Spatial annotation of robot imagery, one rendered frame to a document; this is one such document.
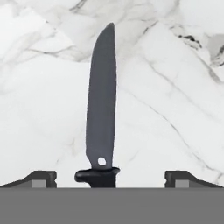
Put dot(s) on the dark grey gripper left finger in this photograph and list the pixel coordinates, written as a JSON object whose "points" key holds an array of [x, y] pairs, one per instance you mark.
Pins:
{"points": [[40, 177]]}

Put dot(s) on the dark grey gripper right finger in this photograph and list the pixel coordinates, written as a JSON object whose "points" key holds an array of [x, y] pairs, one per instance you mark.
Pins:
{"points": [[181, 176]]}

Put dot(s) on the dark grey butter knife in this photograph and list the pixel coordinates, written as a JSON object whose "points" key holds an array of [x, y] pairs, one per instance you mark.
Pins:
{"points": [[101, 102]]}

